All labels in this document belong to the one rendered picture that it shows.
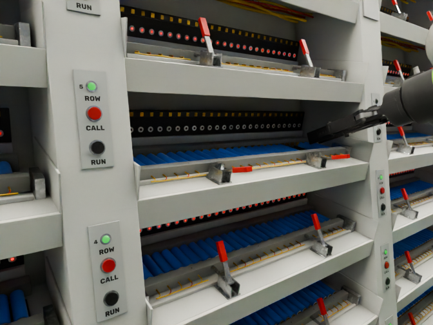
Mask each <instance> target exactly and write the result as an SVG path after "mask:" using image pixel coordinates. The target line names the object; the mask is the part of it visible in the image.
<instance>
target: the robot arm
mask: <svg viewBox="0 0 433 325"><path fill-rule="evenodd" d="M425 48H426V53H427V57H428V59H429V61H430V63H431V64H432V65H433V23H432V26H431V27H430V29H429V31H428V34H427V38H426V43H425ZM413 72H414V75H412V76H409V77H408V78H407V80H404V82H403V84H402V86H401V87H399V88H396V89H394V90H391V91H389V92H387V93H385V95H384V96H383V102H382V105H380V106H377V105H374V106H370V107H368V108H367V109H366V110H363V109H359V110H358V111H356V112H354V113H352V114H350V115H347V116H345V117H342V118H341V119H338V120H335V121H333V122H327V124H326V126H324V127H321V128H319V129H316V130H313V131H311V132H309V133H307V137H308V140H309V144H314V143H317V142H318V143H319V144H321V143H324V142H327V141H330V140H333V139H336V138H339V137H342V136H344V135H345V137H349V133H355V132H358V131H361V130H364V129H367V128H370V127H373V126H377V125H379V124H385V123H388V122H390V123H391V124H393V125H394V126H397V127H400V126H404V125H406V124H410V123H414V122H417V123H418V124H425V123H430V124H431V125H432V126H433V69H430V70H428V71H426V72H420V71H419V68H418V66H416V67H414V68H413Z"/></svg>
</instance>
